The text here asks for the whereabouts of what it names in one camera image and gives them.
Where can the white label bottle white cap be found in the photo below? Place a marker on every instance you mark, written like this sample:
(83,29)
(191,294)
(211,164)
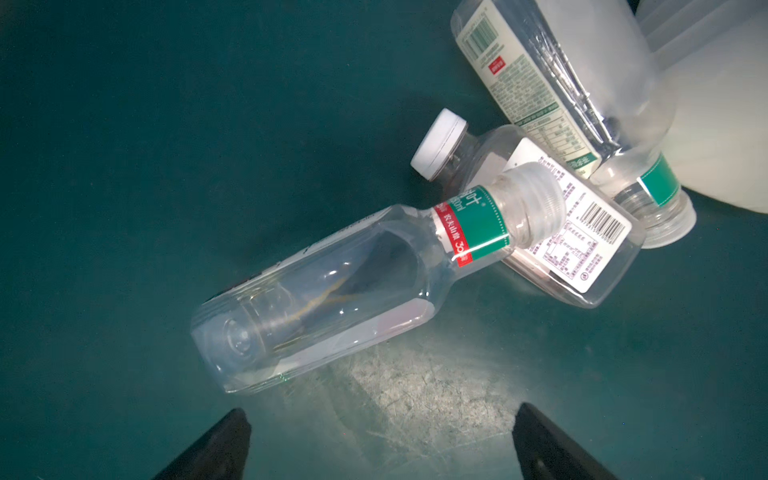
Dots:
(599,241)

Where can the white plastic trash bin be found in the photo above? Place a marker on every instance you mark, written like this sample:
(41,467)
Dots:
(714,55)

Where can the clear bottle green cap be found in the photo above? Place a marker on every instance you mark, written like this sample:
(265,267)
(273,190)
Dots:
(578,76)

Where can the clear bottle red green label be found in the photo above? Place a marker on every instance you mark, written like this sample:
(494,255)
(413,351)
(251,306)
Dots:
(371,281)

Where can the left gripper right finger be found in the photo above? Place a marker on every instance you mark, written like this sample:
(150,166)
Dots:
(545,451)

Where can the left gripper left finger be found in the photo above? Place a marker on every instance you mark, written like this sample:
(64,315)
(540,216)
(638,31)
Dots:
(220,453)

